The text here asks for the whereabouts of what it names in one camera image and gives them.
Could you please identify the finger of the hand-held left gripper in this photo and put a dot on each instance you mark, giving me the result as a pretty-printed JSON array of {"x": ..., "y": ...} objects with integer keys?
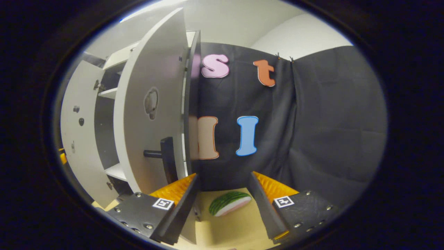
[{"x": 62, "y": 158}]

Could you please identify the white and grey cabinet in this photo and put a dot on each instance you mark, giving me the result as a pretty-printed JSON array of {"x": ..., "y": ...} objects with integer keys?
[{"x": 192, "y": 104}]

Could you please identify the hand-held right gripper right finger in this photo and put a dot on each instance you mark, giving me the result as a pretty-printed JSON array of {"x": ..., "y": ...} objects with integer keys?
[{"x": 263, "y": 208}]

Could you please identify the black backdrop cloth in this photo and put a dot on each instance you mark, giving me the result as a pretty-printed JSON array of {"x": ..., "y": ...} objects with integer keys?
[{"x": 329, "y": 121}]

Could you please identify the white cabinet shelf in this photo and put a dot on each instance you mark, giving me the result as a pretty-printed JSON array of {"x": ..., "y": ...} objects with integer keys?
[
  {"x": 107, "y": 93},
  {"x": 116, "y": 172}
]

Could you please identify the white cabinet door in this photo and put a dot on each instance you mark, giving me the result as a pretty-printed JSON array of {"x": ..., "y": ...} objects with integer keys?
[
  {"x": 79, "y": 156},
  {"x": 138, "y": 139}
]

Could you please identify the toy watermelon slice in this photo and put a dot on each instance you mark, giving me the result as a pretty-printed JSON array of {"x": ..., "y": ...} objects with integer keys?
[{"x": 229, "y": 203}]

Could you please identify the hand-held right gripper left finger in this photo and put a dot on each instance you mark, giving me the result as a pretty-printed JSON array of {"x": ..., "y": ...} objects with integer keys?
[{"x": 180, "y": 211}]

